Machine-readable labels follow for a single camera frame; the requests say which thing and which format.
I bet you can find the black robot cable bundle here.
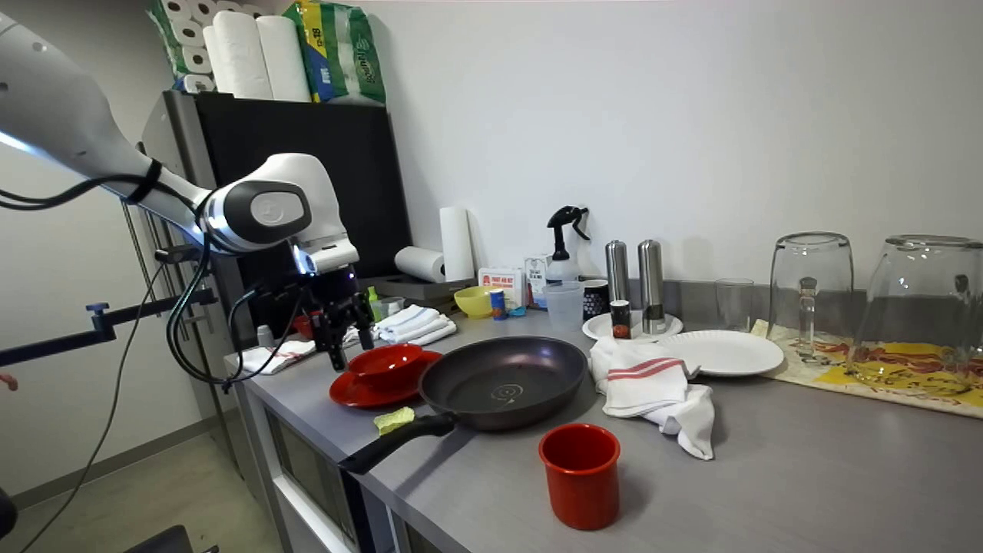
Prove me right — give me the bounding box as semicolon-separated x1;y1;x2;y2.
164;229;318;392

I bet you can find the black boom rod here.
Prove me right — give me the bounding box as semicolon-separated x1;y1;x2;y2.
0;285;222;367

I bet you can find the green plastic package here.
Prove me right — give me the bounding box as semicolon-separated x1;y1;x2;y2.
282;0;391;106

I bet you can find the red cup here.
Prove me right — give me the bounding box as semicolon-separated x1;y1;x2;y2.
538;419;623;534

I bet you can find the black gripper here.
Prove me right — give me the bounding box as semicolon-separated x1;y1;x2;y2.
302;267;377;373

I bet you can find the white paper towel roll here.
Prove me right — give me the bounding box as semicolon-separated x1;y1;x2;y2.
394;243;453;285
438;202;475;285

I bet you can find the large white paper roll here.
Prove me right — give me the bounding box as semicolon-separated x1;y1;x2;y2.
201;9;273;101
256;12;315;105

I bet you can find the yellow sponge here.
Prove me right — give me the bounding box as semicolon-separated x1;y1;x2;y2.
371;405;421;436

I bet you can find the upturned clear wine glass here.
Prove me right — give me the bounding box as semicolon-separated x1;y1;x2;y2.
764;229;857;367
854;232;983;379

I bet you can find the red bowl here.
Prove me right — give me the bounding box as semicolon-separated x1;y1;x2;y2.
348;341;430;387

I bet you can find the red plate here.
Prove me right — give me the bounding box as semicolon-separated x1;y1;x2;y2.
330;348;446;415

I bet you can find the small white plate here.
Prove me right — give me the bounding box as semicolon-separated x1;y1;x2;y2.
580;307;685;343

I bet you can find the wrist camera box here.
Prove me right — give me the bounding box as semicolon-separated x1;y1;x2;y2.
295;236;362;275

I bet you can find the grey tray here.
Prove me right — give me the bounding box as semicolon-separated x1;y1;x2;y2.
357;271;480;309

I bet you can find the small white cloth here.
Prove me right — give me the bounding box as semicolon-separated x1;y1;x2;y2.
240;335;323;379

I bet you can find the grey counter cabinet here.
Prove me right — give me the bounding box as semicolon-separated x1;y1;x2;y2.
224;372;412;553

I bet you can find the white towel red stripe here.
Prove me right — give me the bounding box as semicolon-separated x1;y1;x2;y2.
585;335;718;465

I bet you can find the yellow bowl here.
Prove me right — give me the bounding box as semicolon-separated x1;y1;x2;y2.
453;282;497;319

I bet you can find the white spray bottle black nozzle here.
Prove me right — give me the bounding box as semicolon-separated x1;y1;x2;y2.
542;202;593;335

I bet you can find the toilet paper pack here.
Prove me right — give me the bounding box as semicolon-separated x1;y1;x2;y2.
149;0;219;95

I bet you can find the black frying pan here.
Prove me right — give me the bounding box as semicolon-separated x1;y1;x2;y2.
338;335;593;478

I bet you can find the steel shaker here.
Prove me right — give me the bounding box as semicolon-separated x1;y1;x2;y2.
635;236;670;339
603;236;633;307

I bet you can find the black cabinet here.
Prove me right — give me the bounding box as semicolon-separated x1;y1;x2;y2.
164;88;412;309

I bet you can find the black base board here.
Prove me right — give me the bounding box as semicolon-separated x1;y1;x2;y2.
120;521;224;553

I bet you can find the large white plate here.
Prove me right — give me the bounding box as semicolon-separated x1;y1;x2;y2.
654;329;790;380

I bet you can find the white towel blue stripe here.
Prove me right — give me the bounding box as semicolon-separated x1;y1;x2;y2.
371;300;462;353

